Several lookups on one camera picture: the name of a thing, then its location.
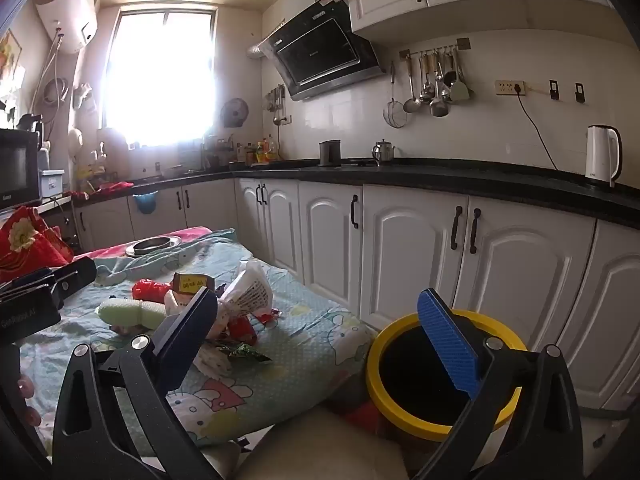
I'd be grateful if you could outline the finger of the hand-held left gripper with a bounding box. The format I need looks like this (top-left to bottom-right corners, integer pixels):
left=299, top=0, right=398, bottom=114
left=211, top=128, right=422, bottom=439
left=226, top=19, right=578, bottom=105
left=0, top=266, right=55, bottom=295
left=52, top=257, right=97, bottom=308

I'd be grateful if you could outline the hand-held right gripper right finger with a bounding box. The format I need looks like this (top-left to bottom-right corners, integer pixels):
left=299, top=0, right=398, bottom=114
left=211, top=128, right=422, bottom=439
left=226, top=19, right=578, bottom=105
left=412, top=287, right=586, bottom=480

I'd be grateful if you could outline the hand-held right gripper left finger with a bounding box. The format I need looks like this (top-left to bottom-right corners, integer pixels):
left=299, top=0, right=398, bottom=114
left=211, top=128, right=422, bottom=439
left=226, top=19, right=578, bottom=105
left=51, top=286, right=224, bottom=480

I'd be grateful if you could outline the white tissue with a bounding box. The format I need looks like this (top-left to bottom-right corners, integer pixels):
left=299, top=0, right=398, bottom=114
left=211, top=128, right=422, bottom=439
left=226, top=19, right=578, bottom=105
left=192, top=345, right=236, bottom=378

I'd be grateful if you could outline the red foil snack wrapper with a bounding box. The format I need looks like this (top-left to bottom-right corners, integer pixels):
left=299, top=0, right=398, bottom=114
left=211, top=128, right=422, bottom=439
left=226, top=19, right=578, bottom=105
left=227, top=315, right=261, bottom=346

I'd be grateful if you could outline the yellow faced carton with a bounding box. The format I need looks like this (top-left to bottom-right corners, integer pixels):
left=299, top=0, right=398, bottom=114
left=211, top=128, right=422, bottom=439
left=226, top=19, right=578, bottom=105
left=171, top=272, right=217, bottom=293

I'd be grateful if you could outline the green snack wrapper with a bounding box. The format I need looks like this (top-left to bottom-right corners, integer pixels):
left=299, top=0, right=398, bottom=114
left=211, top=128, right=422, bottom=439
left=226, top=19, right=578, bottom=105
left=227, top=342, right=273, bottom=363

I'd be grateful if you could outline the red plastic wrapper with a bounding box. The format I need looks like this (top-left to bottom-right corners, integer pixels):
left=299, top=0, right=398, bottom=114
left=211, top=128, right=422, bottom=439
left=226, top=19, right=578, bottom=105
left=131, top=278, right=173, bottom=302

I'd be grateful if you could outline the pale green foam sleeve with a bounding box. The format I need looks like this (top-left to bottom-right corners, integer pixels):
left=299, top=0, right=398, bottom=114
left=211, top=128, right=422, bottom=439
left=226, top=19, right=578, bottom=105
left=95, top=297, right=168, bottom=331

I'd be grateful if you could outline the white printed paper bag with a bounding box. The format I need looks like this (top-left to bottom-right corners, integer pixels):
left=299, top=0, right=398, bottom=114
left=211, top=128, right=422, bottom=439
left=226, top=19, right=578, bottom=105
left=220, top=259, right=275, bottom=318

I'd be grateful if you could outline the black bin with yellow rim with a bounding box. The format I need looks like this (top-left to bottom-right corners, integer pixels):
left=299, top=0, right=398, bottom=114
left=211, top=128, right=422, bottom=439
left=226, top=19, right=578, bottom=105
left=366, top=308, right=531, bottom=461

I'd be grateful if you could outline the person's left hand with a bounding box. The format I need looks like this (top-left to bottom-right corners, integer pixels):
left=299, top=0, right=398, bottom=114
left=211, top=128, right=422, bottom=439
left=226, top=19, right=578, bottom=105
left=15, top=372, right=44, bottom=428

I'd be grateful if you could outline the red floral bag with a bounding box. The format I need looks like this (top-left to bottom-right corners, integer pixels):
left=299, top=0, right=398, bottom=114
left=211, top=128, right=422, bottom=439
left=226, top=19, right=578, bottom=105
left=0, top=205, right=73, bottom=283

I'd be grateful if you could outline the pale blue storage box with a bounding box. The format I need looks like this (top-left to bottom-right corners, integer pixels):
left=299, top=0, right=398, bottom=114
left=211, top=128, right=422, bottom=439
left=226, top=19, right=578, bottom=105
left=39, top=169, right=66, bottom=198

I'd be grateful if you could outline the blue hanging pouch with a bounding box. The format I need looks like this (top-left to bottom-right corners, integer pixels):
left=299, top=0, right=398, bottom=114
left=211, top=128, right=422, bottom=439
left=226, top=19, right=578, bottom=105
left=134, top=191, right=160, bottom=216

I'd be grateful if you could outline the pink table cloth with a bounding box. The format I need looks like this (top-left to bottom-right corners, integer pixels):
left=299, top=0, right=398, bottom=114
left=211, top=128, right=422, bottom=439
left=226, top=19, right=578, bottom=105
left=75, top=225, right=213, bottom=261

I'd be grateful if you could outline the black microwave oven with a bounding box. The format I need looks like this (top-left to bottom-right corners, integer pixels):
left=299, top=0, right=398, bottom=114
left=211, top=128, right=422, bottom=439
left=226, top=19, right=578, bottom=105
left=0, top=129, right=43, bottom=208

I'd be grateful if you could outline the cartoon printed green blanket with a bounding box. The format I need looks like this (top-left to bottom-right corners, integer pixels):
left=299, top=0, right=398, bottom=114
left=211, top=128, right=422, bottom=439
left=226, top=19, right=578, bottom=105
left=15, top=227, right=381, bottom=456

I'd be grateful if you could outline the red plastic object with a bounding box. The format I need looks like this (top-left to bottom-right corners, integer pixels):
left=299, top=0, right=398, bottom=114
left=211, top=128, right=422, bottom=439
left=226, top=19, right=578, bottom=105
left=345, top=400, right=386, bottom=431

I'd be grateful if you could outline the cream cushion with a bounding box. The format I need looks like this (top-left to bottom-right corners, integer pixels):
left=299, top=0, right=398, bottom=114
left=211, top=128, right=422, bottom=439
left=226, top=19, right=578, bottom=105
left=210, top=407, right=416, bottom=480

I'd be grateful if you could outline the small black appliance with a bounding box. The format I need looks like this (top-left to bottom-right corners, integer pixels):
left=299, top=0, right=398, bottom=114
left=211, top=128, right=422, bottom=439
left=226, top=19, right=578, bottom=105
left=15, top=112, right=46, bottom=133

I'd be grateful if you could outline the black countertop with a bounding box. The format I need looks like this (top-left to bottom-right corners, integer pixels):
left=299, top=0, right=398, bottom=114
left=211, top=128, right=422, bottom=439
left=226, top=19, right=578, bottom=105
left=65, top=157, right=640, bottom=231

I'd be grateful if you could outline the white hanging bag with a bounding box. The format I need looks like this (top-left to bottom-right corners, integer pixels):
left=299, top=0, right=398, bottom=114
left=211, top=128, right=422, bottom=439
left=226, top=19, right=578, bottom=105
left=72, top=82, right=98, bottom=111

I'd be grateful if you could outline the dish rack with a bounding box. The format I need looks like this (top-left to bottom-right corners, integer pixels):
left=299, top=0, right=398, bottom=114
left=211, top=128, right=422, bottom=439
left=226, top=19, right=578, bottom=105
left=200, top=135, right=236, bottom=168

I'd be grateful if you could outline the cluster of condiment bottles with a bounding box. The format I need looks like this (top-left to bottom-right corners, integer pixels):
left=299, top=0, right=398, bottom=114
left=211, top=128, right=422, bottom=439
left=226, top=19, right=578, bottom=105
left=237, top=135, right=281, bottom=165

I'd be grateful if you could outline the steel teapot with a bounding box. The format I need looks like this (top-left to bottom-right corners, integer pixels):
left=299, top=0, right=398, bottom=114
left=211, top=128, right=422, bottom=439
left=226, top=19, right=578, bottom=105
left=371, top=140, right=396, bottom=166

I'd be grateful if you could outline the bright window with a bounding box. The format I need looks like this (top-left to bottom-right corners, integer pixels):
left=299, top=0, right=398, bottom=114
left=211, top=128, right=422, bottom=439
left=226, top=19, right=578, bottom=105
left=102, top=5, right=218, bottom=148

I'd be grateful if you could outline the black cylindrical pot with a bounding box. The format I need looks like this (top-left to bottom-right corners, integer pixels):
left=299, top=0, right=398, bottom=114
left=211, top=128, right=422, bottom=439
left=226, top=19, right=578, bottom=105
left=319, top=140, right=342, bottom=167

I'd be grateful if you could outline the row of hanging kitchen utensils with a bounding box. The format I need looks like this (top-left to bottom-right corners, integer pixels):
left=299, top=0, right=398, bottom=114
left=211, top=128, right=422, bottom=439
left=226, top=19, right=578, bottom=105
left=402, top=47, right=472, bottom=118

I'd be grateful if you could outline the white electric kettle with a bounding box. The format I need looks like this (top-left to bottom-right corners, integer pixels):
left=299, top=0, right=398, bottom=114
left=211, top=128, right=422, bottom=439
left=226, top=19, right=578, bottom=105
left=585, top=125, right=623, bottom=188

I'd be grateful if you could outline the white water heater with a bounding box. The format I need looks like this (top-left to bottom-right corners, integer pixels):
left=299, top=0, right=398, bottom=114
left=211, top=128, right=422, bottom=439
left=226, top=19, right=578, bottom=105
left=34, top=0, right=98, bottom=55

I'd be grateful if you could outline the black range hood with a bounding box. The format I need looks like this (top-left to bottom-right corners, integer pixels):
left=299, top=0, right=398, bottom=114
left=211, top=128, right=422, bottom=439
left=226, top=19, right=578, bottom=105
left=247, top=0, right=386, bottom=102

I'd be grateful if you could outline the round steel ring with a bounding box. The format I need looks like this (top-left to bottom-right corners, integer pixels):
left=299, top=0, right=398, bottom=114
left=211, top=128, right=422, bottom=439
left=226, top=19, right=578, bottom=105
left=126, top=235, right=182, bottom=257

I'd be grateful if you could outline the coiled white hose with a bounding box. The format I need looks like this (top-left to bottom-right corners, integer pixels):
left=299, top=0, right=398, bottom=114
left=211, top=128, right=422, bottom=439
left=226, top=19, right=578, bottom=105
left=42, top=77, right=68, bottom=108

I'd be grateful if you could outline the small wall fan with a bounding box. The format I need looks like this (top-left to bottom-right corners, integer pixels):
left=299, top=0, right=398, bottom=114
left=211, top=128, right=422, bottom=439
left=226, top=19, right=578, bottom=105
left=221, top=98, right=249, bottom=128

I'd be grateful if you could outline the floral wall picture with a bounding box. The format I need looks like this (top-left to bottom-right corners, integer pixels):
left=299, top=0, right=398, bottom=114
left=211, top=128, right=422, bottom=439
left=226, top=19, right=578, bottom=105
left=0, top=30, right=23, bottom=78

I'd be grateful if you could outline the wire skimmer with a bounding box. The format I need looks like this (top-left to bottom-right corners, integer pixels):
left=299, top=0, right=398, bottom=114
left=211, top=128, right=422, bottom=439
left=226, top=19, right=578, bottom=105
left=384, top=61, right=408, bottom=128

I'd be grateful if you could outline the black power cable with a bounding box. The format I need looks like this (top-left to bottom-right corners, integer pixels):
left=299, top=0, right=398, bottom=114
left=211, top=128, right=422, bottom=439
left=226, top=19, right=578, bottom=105
left=514, top=85, right=560, bottom=171

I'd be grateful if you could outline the wall utensil rail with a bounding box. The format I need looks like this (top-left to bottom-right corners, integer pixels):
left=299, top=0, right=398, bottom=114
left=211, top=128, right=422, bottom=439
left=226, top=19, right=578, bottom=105
left=399, top=37, right=472, bottom=58

